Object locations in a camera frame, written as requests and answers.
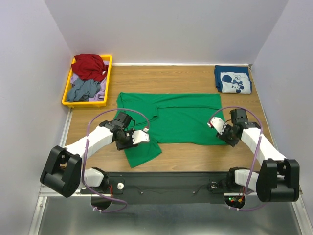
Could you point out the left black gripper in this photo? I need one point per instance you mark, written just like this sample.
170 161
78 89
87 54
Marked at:
124 144

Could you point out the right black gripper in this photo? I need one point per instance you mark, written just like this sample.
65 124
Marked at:
226 138

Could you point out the green t shirt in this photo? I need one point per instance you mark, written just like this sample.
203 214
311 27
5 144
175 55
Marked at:
172 118

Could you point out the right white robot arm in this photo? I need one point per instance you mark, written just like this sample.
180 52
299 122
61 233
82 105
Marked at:
278 178

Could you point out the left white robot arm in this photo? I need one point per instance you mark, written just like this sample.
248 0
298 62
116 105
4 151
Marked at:
63 169

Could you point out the folded blue printed t shirt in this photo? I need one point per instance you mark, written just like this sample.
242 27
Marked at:
233 79

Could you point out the yellow plastic bin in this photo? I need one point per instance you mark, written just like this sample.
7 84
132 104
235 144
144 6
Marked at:
79 104

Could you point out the grey blue t shirt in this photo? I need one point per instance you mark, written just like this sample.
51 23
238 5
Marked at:
83 90

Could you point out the red t shirt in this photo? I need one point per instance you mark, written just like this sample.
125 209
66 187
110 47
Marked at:
89 67

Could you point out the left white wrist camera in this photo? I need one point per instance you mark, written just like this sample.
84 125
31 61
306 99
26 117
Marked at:
139 136

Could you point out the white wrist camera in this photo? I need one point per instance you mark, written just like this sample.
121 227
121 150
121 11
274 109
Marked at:
139 136
217 124

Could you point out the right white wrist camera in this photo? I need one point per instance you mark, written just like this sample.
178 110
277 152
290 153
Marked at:
217 124

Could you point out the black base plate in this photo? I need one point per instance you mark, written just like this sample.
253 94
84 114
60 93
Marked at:
171 187

